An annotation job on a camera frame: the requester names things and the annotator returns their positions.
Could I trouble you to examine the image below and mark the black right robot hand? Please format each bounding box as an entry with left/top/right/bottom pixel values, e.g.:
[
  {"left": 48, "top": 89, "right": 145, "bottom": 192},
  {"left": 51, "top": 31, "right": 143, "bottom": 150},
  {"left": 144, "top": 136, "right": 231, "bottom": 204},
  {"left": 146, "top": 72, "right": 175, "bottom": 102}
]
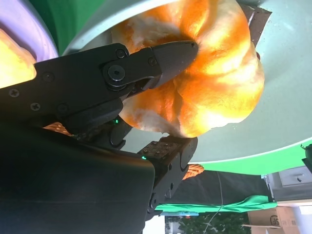
[{"left": 0, "top": 41, "right": 198, "bottom": 234}]

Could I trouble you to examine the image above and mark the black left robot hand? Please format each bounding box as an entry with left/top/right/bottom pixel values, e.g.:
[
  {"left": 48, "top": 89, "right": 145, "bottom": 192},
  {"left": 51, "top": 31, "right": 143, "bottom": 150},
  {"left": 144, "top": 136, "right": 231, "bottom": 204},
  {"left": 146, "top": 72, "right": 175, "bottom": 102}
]
[{"left": 301, "top": 143, "right": 312, "bottom": 168}]

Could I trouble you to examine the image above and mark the white round bowl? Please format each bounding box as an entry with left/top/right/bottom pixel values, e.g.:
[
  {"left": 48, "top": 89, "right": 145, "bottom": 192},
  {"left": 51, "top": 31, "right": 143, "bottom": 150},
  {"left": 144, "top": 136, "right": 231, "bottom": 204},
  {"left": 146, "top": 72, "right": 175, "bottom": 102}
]
[{"left": 62, "top": 0, "right": 312, "bottom": 169}]

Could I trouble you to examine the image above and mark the white round plate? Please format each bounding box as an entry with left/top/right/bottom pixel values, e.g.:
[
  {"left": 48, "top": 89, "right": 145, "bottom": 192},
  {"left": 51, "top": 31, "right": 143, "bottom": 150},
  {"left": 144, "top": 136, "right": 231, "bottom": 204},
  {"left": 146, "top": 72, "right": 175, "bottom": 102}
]
[{"left": 0, "top": 0, "right": 59, "bottom": 64}]

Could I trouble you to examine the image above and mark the orange wicker basket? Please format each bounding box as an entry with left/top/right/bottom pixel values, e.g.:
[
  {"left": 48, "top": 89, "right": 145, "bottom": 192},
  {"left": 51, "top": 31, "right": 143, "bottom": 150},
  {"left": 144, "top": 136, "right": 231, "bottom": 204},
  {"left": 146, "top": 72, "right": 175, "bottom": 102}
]
[{"left": 43, "top": 121, "right": 204, "bottom": 181}]

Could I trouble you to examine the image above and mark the green tablecloth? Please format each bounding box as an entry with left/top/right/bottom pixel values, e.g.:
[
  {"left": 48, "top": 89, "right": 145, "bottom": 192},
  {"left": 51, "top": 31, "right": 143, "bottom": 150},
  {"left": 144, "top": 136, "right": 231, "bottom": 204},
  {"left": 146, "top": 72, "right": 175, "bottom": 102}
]
[{"left": 29, "top": 0, "right": 312, "bottom": 217}]

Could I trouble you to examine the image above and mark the brown cardboard box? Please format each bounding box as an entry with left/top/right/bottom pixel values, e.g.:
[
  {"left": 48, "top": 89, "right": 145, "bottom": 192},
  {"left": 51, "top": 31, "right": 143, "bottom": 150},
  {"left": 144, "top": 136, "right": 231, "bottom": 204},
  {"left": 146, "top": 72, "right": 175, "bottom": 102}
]
[{"left": 241, "top": 207, "right": 303, "bottom": 234}]

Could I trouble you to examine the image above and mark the round orange-white bread bun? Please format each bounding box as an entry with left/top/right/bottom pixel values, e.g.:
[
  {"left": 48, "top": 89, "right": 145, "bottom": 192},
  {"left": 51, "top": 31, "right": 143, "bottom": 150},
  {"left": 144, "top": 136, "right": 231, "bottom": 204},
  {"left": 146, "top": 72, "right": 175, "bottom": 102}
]
[{"left": 0, "top": 28, "right": 37, "bottom": 88}]

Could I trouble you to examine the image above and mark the thin black hanging cable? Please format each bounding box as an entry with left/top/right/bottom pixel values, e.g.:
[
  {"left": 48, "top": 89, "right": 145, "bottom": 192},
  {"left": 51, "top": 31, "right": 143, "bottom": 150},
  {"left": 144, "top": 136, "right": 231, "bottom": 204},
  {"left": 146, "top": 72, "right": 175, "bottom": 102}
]
[{"left": 203, "top": 172, "right": 225, "bottom": 231}]

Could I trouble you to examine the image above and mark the white drawer cabinet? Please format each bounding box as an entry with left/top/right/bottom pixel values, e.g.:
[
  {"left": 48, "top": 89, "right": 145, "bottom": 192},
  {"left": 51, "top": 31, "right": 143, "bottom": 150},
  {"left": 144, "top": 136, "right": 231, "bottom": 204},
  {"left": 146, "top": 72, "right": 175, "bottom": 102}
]
[{"left": 262, "top": 167, "right": 312, "bottom": 202}]

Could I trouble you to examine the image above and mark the black backdrop cloth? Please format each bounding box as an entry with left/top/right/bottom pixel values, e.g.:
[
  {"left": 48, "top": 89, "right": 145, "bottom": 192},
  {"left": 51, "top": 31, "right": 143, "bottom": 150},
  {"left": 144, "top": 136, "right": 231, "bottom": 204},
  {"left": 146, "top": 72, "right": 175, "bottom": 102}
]
[{"left": 168, "top": 170, "right": 273, "bottom": 208}]

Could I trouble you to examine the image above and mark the green potted plant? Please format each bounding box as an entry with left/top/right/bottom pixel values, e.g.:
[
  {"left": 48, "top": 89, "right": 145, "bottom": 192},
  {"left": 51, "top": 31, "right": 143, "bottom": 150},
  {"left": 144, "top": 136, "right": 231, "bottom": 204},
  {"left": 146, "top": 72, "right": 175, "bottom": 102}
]
[{"left": 165, "top": 212, "right": 249, "bottom": 234}]

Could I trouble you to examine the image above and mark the pumpkin-shaped orange bread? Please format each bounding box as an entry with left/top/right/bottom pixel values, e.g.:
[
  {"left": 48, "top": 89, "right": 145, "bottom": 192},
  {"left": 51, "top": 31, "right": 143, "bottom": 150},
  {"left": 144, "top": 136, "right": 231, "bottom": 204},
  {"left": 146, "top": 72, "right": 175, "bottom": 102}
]
[{"left": 111, "top": 0, "right": 266, "bottom": 138}]

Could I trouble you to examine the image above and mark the layered chocolate cake slice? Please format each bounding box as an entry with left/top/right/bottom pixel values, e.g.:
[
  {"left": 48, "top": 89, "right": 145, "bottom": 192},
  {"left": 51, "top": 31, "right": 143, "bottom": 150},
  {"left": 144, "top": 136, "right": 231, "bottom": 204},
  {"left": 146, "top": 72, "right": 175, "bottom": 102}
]
[{"left": 243, "top": 4, "right": 273, "bottom": 47}]

